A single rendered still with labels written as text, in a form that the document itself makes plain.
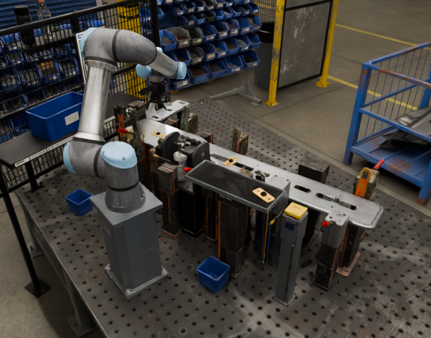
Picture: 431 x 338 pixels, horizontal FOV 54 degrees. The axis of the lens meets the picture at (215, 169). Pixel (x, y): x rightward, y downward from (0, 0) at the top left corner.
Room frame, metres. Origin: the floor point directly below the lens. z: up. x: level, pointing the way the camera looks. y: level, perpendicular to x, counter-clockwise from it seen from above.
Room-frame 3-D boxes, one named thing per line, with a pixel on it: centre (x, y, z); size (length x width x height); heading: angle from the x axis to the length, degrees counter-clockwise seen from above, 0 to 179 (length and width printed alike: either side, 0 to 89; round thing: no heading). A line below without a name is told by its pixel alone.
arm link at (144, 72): (1.85, 0.30, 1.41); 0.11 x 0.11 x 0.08; 74
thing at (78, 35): (2.37, 0.70, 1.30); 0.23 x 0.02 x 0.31; 145
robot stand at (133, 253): (1.27, 0.34, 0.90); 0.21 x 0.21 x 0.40; 38
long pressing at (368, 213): (1.69, -0.10, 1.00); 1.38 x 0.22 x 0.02; 55
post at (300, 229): (1.14, -0.28, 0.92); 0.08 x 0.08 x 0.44; 55
